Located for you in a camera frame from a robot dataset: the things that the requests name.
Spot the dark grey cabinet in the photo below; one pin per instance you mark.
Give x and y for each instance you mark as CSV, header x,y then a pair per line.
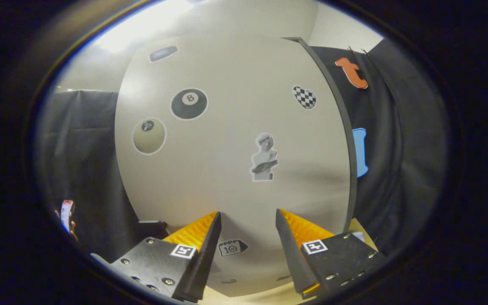
x,y
352,169

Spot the black backdrop cloth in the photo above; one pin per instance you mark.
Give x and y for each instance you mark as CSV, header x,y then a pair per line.
x,y
396,148

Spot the white cabinet door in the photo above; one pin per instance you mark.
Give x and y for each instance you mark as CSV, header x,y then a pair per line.
x,y
235,169

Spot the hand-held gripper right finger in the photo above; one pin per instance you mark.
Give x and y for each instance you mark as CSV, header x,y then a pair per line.
x,y
292,254

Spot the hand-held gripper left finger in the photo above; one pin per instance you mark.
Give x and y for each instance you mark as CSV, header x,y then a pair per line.
x,y
203,262

